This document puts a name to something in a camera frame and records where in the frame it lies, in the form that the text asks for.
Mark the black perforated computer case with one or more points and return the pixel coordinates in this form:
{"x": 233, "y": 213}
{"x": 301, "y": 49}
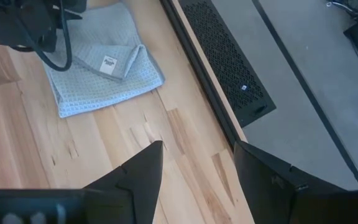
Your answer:
{"x": 222, "y": 62}

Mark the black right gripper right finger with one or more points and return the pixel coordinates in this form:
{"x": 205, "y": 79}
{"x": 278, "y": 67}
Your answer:
{"x": 266, "y": 186}

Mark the black aluminium table frame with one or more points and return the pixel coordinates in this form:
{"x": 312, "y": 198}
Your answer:
{"x": 196, "y": 62}

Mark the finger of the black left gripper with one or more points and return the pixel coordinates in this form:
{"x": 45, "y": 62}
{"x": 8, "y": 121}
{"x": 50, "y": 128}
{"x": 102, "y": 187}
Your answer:
{"x": 71, "y": 16}

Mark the grey waffle towel with label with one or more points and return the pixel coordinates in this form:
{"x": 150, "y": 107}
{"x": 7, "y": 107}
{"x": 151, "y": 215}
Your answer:
{"x": 104, "y": 90}

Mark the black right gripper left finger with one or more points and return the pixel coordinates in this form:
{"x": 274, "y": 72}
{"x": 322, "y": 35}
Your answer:
{"x": 145, "y": 180}

